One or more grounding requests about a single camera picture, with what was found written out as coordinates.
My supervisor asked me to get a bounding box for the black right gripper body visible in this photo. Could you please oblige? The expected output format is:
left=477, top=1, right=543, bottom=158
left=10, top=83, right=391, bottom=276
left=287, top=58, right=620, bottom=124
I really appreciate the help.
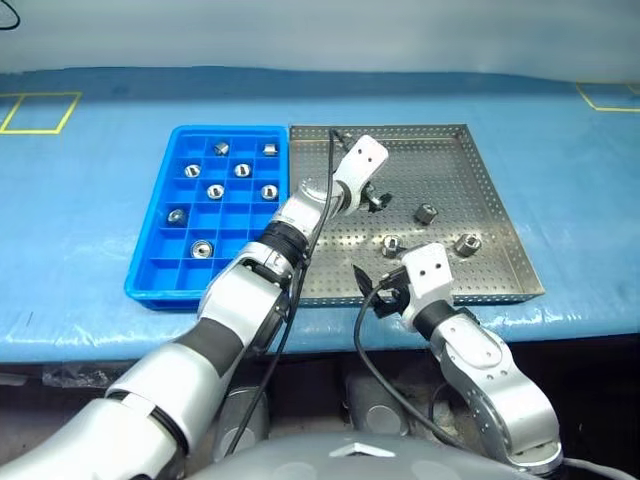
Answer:
left=380, top=275, right=411, bottom=314

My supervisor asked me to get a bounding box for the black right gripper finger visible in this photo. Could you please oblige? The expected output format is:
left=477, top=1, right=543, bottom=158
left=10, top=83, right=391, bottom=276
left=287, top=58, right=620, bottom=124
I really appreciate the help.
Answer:
left=351, top=264, right=385, bottom=301
left=373, top=295, right=403, bottom=320

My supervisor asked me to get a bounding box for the perforated steel tray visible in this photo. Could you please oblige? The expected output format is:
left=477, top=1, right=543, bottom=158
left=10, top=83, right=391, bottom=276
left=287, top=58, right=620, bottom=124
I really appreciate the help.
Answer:
left=288, top=123, right=546, bottom=308

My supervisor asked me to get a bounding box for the blue compartment tray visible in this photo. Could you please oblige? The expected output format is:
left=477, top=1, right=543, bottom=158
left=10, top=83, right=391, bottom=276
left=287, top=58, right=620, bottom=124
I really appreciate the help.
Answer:
left=123, top=124, right=292, bottom=313

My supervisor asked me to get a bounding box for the metal nut lower right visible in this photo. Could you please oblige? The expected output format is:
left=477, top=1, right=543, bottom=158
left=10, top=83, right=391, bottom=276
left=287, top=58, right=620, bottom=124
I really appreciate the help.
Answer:
left=453, top=233, right=482, bottom=258

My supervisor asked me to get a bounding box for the grey rounded housing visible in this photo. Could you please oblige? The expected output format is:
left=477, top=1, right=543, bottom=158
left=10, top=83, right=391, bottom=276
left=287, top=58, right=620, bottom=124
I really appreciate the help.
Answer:
left=213, top=383, right=272, bottom=464
left=343, top=372, right=417, bottom=440

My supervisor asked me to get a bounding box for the silver robot torso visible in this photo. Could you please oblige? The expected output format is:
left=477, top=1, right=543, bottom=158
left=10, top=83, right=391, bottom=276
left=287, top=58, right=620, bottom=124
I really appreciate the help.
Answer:
left=187, top=433, right=556, bottom=480

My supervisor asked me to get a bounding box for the yellow tape square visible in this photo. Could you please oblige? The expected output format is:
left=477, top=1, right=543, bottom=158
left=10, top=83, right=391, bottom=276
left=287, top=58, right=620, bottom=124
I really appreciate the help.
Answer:
left=0, top=91, right=84, bottom=136
left=575, top=81, right=640, bottom=113

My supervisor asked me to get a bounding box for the blue plastic table cover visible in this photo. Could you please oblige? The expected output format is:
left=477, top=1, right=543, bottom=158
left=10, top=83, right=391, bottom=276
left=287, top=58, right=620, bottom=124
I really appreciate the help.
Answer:
left=0, top=64, right=640, bottom=365

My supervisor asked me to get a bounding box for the crumpled clear plastic sheet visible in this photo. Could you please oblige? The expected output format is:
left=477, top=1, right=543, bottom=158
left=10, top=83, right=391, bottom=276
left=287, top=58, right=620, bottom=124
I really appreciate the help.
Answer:
left=41, top=363, right=117, bottom=390

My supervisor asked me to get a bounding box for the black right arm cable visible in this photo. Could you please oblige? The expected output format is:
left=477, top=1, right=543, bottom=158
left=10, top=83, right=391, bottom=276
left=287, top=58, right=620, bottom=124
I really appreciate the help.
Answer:
left=353, top=268, right=476, bottom=451

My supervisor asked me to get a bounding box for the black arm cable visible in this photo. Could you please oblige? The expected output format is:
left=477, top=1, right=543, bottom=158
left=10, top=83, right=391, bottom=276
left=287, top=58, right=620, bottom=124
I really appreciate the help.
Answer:
left=222, top=127, right=354, bottom=459
left=353, top=268, right=476, bottom=451

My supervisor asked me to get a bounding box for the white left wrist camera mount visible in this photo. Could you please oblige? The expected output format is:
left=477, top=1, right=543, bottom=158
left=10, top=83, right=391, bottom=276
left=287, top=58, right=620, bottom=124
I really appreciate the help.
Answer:
left=333, top=134, right=390, bottom=217

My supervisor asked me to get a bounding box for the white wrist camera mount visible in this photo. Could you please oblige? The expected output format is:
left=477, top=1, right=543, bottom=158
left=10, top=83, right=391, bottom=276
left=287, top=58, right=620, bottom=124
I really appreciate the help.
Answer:
left=399, top=242, right=454, bottom=322
left=333, top=134, right=390, bottom=217

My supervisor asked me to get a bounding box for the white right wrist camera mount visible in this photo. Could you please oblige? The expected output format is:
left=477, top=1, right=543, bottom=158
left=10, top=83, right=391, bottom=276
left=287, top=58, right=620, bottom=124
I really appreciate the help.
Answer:
left=399, top=242, right=454, bottom=322

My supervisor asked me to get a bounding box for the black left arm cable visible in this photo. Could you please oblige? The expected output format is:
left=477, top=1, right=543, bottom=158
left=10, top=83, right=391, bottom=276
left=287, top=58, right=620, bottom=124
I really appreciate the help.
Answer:
left=222, top=127, right=354, bottom=459

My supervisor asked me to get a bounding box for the thin black cable loop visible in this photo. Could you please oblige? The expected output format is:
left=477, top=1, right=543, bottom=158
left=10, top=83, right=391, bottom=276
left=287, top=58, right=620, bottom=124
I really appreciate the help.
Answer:
left=0, top=0, right=22, bottom=30

